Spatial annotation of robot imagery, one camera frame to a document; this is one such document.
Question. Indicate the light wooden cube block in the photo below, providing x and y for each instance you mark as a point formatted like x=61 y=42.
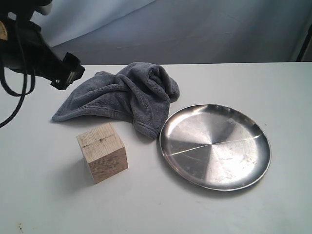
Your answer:
x=103 y=151

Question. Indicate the black vertical stand pole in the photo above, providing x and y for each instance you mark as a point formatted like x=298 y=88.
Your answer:
x=303 y=51

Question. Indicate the grey fleece cloth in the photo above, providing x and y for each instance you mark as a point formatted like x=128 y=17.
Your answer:
x=141 y=94

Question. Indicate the grey backdrop cloth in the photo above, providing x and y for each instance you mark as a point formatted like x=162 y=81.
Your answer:
x=107 y=32

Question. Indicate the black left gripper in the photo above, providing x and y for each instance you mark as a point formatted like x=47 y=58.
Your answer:
x=22 y=42

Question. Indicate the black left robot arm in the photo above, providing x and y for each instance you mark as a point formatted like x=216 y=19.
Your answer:
x=23 y=10

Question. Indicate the round stainless steel plate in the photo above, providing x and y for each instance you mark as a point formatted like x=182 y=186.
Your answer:
x=215 y=147

